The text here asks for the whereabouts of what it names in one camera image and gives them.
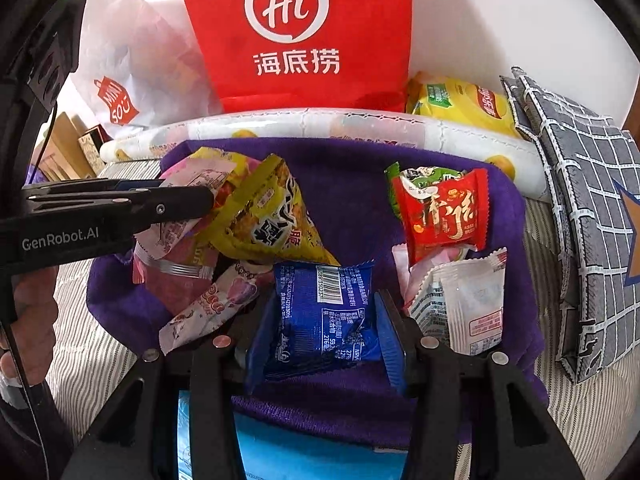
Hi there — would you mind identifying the pink silver snack bag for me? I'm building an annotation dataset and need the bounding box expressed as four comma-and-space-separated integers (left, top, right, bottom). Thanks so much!
132, 218, 219, 315

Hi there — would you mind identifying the white red sachet packet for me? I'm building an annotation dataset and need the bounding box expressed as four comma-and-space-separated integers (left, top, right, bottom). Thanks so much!
408, 247, 508, 356

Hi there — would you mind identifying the blue tissue pack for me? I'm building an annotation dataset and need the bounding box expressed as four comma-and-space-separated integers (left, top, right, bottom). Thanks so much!
176, 389, 407, 480

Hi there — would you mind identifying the yellow snack bag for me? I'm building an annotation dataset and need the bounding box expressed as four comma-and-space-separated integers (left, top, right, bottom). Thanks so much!
201, 154, 338, 266

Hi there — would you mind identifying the pink white candy packet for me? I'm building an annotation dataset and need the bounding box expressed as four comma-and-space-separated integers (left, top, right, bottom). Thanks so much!
158, 261, 273, 354

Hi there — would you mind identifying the small pink snack packet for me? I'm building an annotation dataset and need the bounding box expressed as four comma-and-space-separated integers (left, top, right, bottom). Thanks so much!
392, 244, 472, 310

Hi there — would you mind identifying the blue cookie packet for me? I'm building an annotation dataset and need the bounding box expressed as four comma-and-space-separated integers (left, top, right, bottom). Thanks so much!
245, 261, 381, 390

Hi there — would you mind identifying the red snack packet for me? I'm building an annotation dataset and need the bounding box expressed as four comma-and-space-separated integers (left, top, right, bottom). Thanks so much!
393, 168, 490, 264

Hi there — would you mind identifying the pink yellow chip bag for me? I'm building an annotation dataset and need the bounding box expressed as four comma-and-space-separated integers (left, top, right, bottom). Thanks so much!
160, 148, 260, 196

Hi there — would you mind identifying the green snack bag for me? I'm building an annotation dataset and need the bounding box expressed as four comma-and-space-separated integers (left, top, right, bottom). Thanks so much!
384, 162, 465, 220

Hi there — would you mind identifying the left hand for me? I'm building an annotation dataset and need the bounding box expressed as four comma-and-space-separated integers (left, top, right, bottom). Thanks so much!
11, 266, 58, 386

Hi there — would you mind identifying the wooden headboard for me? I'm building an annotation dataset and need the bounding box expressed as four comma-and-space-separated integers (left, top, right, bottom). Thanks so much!
38, 112, 96, 182

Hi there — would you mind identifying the white plastic Miniso bag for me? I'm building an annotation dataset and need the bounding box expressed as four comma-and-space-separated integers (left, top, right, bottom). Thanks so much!
70, 0, 222, 132

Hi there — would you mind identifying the purple towel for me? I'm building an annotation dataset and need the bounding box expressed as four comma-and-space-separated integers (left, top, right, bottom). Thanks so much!
87, 138, 549, 448

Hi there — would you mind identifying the red paper shopping bag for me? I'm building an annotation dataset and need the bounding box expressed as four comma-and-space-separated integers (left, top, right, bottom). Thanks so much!
184, 0, 412, 113

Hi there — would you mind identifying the grey plaid star bag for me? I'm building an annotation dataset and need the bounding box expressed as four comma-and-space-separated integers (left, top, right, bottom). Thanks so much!
501, 66, 639, 384

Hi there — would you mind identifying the yellow tea packet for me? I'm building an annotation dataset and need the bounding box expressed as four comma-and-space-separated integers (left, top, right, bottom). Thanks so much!
406, 72, 521, 139

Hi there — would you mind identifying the patterned picture frame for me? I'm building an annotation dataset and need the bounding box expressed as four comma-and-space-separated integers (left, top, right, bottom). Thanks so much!
77, 125, 111, 176

